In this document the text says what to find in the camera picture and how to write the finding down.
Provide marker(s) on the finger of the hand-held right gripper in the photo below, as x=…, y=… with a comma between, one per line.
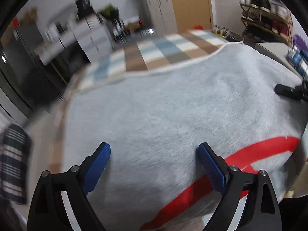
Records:
x=286, y=91

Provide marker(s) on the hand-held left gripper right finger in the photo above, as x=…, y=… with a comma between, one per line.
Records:
x=211, y=168

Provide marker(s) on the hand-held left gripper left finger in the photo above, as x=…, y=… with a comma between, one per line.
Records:
x=97, y=166

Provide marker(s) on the grey printed hoodie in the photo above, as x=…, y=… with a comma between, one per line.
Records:
x=168, y=101

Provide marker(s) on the blue white plaid shirt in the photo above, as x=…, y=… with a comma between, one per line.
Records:
x=298, y=61

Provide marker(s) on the purple cloth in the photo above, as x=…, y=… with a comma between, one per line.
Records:
x=300, y=45

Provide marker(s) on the bamboo shoe rack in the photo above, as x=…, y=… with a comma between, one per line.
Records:
x=262, y=26

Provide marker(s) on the dark striped garment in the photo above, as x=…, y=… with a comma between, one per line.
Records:
x=14, y=161

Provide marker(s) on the pile of loose shoes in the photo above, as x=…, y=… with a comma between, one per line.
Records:
x=223, y=31

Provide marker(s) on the shoe rack with shoes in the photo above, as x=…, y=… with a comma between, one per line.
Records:
x=264, y=4

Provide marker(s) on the orange bag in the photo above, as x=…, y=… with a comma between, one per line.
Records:
x=198, y=27

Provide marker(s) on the grey refrigerator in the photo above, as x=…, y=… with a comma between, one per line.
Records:
x=24, y=65

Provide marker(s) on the checkered bed sheet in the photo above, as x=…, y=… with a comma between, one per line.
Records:
x=156, y=53

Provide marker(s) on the wooden door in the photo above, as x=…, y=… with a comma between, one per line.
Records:
x=190, y=4

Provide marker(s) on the white drawer desk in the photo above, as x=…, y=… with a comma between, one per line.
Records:
x=96, y=36

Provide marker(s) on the white suitcase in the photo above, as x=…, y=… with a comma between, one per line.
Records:
x=160, y=12

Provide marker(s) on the flower bouquet dark wrap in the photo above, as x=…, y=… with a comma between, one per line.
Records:
x=108, y=12

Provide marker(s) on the open cardboard box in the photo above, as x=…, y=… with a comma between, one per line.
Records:
x=32, y=15

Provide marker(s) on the red bottle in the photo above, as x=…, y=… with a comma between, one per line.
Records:
x=16, y=22

